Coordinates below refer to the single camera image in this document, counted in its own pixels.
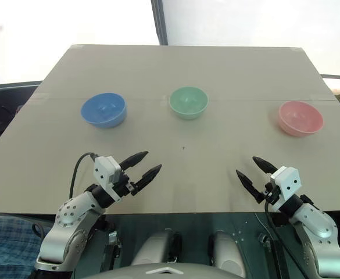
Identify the blue plaid cloth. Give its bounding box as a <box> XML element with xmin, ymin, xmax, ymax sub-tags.
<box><xmin>0</xmin><ymin>214</ymin><xmax>44</xmax><ymax>279</ymax></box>

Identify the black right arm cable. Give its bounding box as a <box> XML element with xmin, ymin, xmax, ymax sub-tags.
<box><xmin>263</xmin><ymin>200</ymin><xmax>293</xmax><ymax>279</ymax></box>

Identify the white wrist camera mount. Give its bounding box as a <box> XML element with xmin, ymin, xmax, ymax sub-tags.
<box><xmin>270</xmin><ymin>166</ymin><xmax>300</xmax><ymax>202</ymax></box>
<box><xmin>93</xmin><ymin>156</ymin><xmax>122</xmax><ymax>202</ymax></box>

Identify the dark background furniture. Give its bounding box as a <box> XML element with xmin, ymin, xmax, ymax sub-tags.
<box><xmin>0</xmin><ymin>81</ymin><xmax>42</xmax><ymax>165</ymax></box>

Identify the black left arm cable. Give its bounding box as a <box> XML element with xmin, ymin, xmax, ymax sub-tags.
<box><xmin>69</xmin><ymin>152</ymin><xmax>98</xmax><ymax>199</ymax></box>

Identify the gray robot torso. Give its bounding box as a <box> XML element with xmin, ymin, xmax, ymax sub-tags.
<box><xmin>92</xmin><ymin>255</ymin><xmax>248</xmax><ymax>279</ymax></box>

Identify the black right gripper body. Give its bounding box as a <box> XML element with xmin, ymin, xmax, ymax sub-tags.
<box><xmin>260</xmin><ymin>178</ymin><xmax>282</xmax><ymax>206</ymax></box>

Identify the dark upright partition post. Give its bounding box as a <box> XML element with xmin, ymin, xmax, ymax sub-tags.
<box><xmin>150</xmin><ymin>0</ymin><xmax>170</xmax><ymax>47</ymax></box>

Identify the red plastic bowl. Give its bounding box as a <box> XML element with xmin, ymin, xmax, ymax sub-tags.
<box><xmin>278</xmin><ymin>101</ymin><xmax>325</xmax><ymax>138</ymax></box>

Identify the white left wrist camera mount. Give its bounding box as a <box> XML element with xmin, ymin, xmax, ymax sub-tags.
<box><xmin>93</xmin><ymin>156</ymin><xmax>122</xmax><ymax>202</ymax></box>

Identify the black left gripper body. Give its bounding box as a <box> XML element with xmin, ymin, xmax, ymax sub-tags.
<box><xmin>113</xmin><ymin>170</ymin><xmax>138</xmax><ymax>201</ymax></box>

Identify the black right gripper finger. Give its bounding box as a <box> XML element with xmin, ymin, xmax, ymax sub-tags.
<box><xmin>252</xmin><ymin>156</ymin><xmax>280</xmax><ymax>176</ymax></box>
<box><xmin>235</xmin><ymin>170</ymin><xmax>265</xmax><ymax>205</ymax></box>

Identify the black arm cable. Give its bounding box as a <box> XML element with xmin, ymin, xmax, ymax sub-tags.
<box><xmin>69</xmin><ymin>152</ymin><xmax>98</xmax><ymax>199</ymax></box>
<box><xmin>263</xmin><ymin>200</ymin><xmax>293</xmax><ymax>279</ymax></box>

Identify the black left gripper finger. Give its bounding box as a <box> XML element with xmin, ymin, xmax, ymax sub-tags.
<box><xmin>131</xmin><ymin>164</ymin><xmax>163</xmax><ymax>195</ymax></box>
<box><xmin>119</xmin><ymin>151</ymin><xmax>150</xmax><ymax>174</ymax></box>

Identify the gray rounded robot leg cover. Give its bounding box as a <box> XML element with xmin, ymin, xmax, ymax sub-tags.
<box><xmin>130</xmin><ymin>228</ymin><xmax>183</xmax><ymax>266</ymax></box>
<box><xmin>209</xmin><ymin>230</ymin><xmax>248</xmax><ymax>271</ymax></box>

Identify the blue plastic bowl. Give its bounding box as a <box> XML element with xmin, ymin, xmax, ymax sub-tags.
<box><xmin>80</xmin><ymin>92</ymin><xmax>128</xmax><ymax>129</ymax></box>

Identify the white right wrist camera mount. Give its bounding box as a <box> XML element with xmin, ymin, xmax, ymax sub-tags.
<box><xmin>270</xmin><ymin>166</ymin><xmax>300</xmax><ymax>202</ymax></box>

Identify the green plastic bowl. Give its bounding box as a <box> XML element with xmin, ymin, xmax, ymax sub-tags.
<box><xmin>169</xmin><ymin>86</ymin><xmax>210</xmax><ymax>121</ymax></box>

